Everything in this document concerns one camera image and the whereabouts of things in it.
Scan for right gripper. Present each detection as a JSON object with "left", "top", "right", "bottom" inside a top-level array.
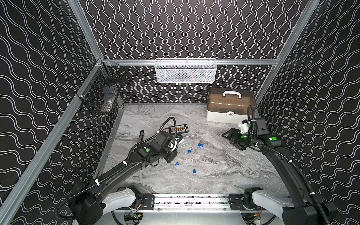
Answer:
[{"left": 221, "top": 128, "right": 256, "bottom": 149}]

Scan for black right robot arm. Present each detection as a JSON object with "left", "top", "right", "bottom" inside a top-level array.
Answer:
[{"left": 222, "top": 106, "right": 337, "bottom": 225}]

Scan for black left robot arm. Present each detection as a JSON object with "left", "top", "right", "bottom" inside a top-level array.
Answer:
[{"left": 54, "top": 126, "right": 184, "bottom": 225}]

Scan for white box brown lid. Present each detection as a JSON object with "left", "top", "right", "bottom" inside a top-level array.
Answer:
[{"left": 206, "top": 87, "right": 257, "bottom": 124}]

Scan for black charging board with cable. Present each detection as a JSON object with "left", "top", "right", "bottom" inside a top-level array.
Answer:
[{"left": 168, "top": 124, "right": 189, "bottom": 135}]

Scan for white mesh wall basket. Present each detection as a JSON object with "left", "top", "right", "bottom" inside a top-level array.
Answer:
[{"left": 154, "top": 58, "right": 218, "bottom": 83}]

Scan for black wire wall basket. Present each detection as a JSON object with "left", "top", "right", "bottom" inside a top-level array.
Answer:
[{"left": 77, "top": 59, "right": 128, "bottom": 114}]

